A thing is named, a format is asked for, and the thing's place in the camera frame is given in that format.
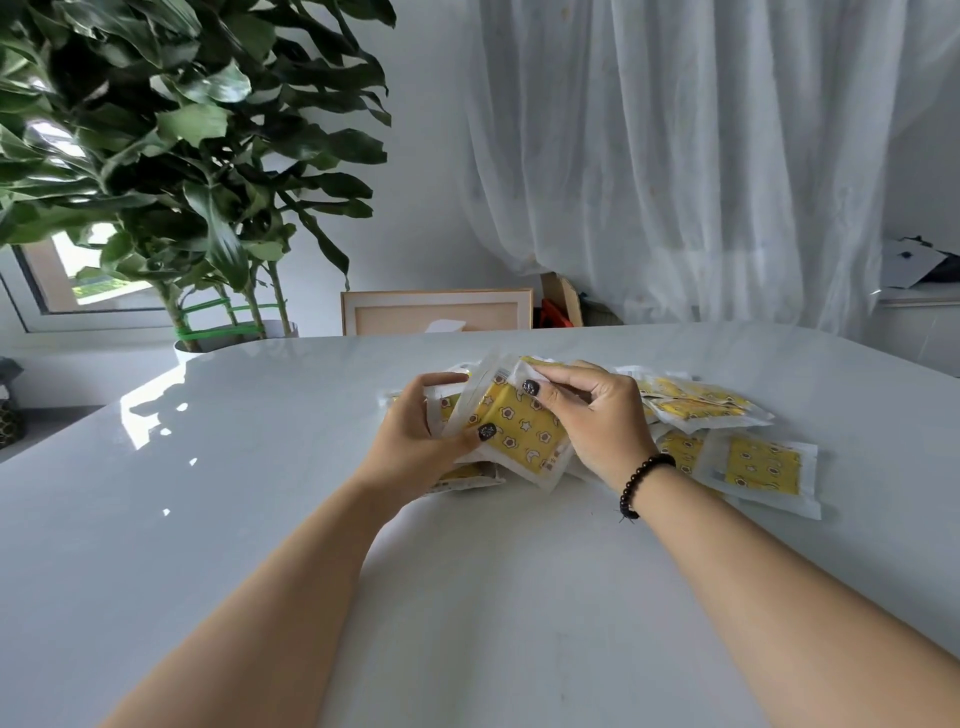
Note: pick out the yellow flower-print packet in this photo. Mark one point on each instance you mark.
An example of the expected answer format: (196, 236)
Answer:
(521, 431)

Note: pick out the orange tool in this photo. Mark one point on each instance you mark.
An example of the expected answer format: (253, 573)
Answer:
(555, 313)

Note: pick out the white sheer curtain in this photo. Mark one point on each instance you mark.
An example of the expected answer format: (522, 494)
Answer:
(675, 150)

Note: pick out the window with grey frame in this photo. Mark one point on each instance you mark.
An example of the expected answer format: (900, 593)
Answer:
(67, 277)

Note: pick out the white paper sheets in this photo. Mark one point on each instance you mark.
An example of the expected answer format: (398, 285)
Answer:
(909, 262)

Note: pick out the white side cabinet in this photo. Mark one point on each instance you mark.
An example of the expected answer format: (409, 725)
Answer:
(919, 330)

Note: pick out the large green leafy plant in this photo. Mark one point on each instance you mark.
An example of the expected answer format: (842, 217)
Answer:
(172, 135)

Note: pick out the person's right thumb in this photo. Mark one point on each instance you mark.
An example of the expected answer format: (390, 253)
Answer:
(541, 397)

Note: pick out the person's right forearm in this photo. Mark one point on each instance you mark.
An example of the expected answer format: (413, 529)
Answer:
(772, 600)

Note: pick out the person's left thumb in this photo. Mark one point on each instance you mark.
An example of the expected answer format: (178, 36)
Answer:
(469, 446)

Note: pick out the person's left hand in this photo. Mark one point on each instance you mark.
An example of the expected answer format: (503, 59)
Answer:
(405, 450)

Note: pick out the person's right hand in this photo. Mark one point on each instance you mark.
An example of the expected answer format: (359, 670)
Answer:
(607, 427)

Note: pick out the person's left forearm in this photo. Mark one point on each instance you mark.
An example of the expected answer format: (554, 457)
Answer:
(285, 600)

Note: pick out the wooden framed board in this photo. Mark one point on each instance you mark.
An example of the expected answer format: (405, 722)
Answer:
(435, 311)

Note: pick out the green plant tie band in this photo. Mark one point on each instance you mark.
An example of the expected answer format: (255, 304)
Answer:
(217, 331)

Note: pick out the dark patterned basket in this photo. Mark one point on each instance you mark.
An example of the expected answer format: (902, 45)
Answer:
(9, 412)

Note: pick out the pile of yellow packets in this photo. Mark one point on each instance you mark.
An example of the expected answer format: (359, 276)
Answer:
(757, 465)

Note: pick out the brown cardboard piece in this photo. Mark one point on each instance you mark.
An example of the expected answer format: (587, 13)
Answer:
(564, 296)

